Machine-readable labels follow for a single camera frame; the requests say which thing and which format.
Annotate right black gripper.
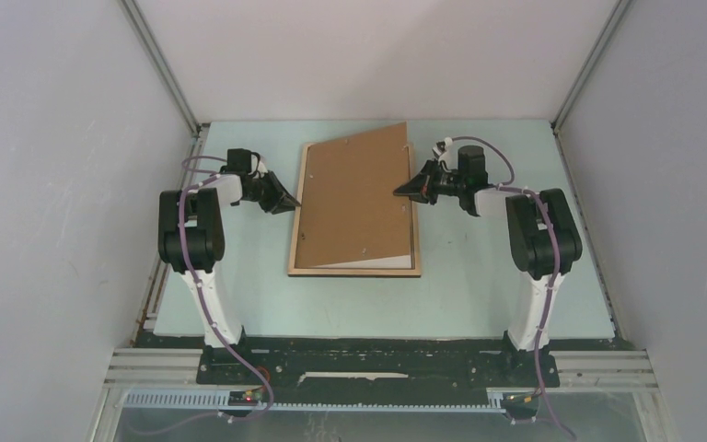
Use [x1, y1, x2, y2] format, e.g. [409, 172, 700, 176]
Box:
[393, 158, 465, 206]

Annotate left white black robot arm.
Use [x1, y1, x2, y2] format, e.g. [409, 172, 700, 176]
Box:
[157, 148, 301, 348]

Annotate right corner aluminium post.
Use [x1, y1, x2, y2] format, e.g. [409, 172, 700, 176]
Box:
[551, 0, 635, 135]

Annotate left corner aluminium post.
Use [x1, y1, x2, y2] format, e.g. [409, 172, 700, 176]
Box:
[118, 0, 201, 136]

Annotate photo print sheet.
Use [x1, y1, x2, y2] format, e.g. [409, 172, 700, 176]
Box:
[316, 254, 413, 269]

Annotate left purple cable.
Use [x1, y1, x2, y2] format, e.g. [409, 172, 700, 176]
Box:
[176, 155, 275, 437]

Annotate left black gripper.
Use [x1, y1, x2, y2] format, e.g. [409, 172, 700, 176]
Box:
[245, 171, 300, 215]

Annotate wooden picture frame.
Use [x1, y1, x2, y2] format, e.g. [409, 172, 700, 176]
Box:
[286, 142, 423, 279]

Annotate purple cable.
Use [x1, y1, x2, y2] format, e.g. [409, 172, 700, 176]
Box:
[445, 135, 577, 437]
[176, 155, 275, 437]

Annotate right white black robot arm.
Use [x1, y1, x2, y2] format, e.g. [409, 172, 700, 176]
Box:
[393, 136, 583, 385]

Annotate corner aluminium post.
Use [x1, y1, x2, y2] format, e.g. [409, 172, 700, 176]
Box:
[551, 0, 635, 135]
[118, 0, 201, 136]

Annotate aluminium frame rails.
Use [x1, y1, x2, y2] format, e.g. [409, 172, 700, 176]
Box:
[105, 348, 658, 393]

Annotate brown cardboard backing board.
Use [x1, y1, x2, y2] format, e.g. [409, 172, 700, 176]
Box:
[294, 122, 414, 269]

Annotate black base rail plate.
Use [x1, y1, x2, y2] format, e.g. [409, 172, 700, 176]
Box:
[196, 337, 560, 405]

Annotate white cable duct strip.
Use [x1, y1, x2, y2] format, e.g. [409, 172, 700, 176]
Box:
[122, 389, 505, 413]

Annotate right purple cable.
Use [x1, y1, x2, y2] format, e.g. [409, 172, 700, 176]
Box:
[445, 135, 577, 437]

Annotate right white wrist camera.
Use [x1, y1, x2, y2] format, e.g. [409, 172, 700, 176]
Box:
[432, 137, 454, 164]

